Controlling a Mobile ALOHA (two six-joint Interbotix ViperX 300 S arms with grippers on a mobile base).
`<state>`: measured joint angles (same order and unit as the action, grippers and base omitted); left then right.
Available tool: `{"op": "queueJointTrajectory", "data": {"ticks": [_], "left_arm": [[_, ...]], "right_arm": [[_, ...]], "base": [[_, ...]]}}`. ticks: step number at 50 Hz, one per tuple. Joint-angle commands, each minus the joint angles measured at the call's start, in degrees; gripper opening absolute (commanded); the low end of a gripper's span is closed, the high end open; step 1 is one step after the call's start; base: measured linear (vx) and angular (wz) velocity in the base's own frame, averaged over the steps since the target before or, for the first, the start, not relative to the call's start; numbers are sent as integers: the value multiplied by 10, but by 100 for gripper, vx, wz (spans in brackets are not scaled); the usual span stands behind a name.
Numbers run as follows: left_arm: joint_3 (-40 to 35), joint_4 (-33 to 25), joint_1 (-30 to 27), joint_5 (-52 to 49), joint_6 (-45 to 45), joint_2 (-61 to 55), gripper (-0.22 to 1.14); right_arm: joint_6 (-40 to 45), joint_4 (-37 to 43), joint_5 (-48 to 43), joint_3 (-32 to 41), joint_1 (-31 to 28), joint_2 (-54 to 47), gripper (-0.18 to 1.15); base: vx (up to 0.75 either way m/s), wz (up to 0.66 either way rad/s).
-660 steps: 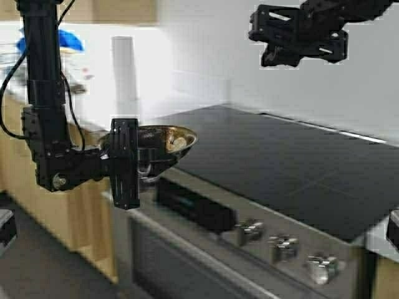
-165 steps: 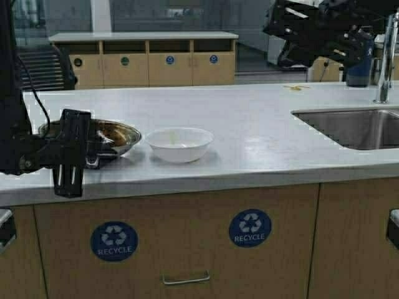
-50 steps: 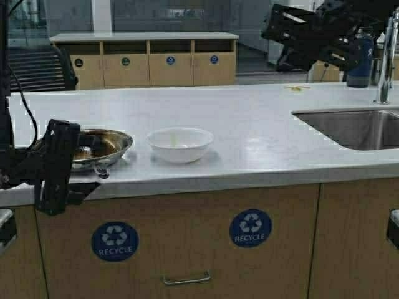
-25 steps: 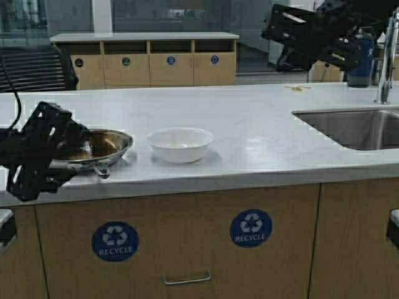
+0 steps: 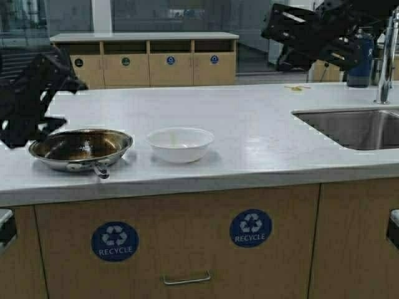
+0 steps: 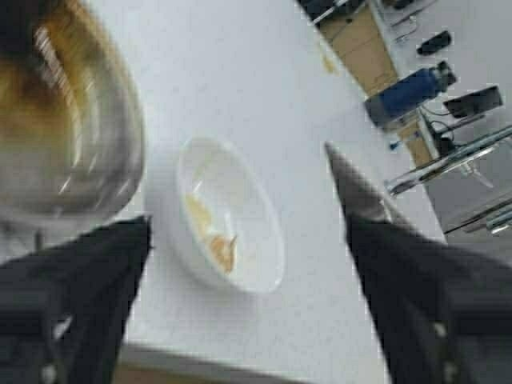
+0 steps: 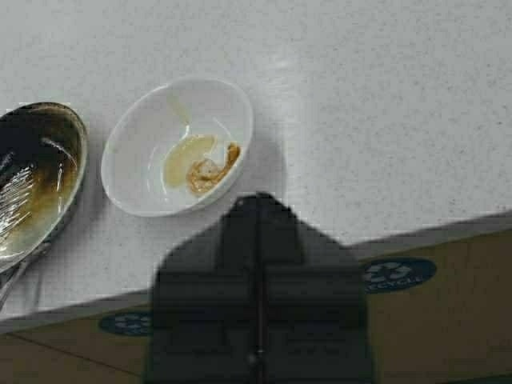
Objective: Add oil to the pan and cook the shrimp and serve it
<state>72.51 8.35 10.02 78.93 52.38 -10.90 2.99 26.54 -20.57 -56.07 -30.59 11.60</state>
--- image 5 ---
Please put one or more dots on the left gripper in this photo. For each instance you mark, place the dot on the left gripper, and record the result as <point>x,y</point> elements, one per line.
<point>30,78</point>

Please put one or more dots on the blue water bottle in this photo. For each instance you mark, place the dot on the blue water bottle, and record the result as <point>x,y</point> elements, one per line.
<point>359,76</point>

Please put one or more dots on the black object at left edge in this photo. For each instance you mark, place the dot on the black object at left edge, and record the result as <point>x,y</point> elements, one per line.
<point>8,227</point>

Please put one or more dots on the right blue recycle sticker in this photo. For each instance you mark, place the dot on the right blue recycle sticker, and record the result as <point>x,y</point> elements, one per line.
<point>250,228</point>

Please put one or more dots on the chrome sink faucet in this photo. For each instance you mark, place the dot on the chrome sink faucet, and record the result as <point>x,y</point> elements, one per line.
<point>388,60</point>

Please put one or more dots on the black object at right edge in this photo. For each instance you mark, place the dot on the black object at right edge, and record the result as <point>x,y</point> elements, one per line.
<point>392,229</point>

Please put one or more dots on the black object at edge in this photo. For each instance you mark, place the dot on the black object at edge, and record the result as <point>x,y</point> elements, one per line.
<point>8,227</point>
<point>392,229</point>

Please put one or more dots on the left blue recycle sticker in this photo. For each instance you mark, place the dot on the left blue recycle sticker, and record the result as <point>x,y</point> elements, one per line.
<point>114,241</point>

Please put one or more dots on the background recycling cabinet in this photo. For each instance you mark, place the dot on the background recycling cabinet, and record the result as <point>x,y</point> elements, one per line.
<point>151,59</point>

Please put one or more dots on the island wooden cabinet front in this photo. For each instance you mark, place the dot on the island wooden cabinet front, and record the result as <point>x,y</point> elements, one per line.
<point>328,240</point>

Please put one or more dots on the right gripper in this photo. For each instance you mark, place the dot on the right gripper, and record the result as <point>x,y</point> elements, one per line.
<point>326,34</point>

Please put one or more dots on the island drawer handle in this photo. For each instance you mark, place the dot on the island drawer handle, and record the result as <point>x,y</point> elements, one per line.
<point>194,278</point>

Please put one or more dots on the steel kitchen sink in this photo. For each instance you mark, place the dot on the steel kitchen sink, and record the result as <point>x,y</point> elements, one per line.
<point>362,130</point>

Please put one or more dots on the white serving bowl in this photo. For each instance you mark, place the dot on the white serving bowl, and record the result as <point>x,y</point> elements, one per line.
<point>180,144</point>

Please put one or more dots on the steel frying pan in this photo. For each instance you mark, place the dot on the steel frying pan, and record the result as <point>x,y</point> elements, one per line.
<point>82,150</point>

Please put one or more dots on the blue recycle sticker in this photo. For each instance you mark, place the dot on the blue recycle sticker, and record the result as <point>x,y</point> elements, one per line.
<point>114,241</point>
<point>250,228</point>

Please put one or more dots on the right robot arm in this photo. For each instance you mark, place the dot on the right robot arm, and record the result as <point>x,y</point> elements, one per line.
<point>382,10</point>

